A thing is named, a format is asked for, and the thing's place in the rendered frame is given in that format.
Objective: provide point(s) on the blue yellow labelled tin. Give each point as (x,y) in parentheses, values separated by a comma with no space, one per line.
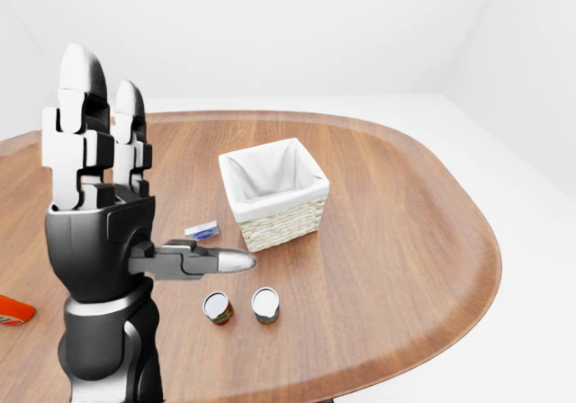
(266,305)

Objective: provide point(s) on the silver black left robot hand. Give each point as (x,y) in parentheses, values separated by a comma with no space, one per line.
(96,250)

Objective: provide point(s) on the small blue white box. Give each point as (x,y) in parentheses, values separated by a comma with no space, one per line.
(203,230)

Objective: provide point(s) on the red green labelled tin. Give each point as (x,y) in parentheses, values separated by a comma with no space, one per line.
(218,308)

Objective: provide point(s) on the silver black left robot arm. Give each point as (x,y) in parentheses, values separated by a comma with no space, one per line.
(110,349)

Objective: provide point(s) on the wicker basket with white lining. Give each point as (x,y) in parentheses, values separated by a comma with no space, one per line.
(275,191)

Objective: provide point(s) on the orange red bottle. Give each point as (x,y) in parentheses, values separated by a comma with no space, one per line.
(13,310)

